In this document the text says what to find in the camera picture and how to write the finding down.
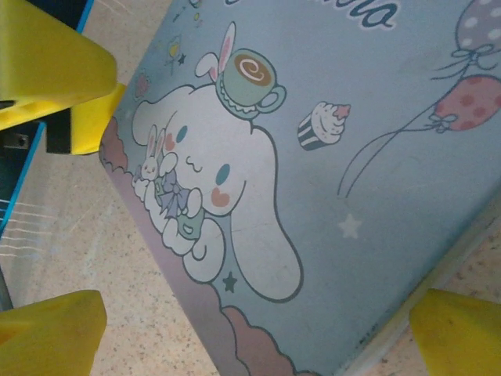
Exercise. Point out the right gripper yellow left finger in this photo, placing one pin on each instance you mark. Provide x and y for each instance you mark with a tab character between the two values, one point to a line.
47	340

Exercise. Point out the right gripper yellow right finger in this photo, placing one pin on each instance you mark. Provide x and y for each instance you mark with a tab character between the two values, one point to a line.
462	340

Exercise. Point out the cartoon print tin box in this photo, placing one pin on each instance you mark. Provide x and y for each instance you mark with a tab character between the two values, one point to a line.
313	196

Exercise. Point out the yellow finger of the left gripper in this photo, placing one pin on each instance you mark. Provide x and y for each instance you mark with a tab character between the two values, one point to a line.
39	58
94	121

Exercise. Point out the aluminium and blue side rail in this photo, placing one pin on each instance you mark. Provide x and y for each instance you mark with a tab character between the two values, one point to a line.
15	176

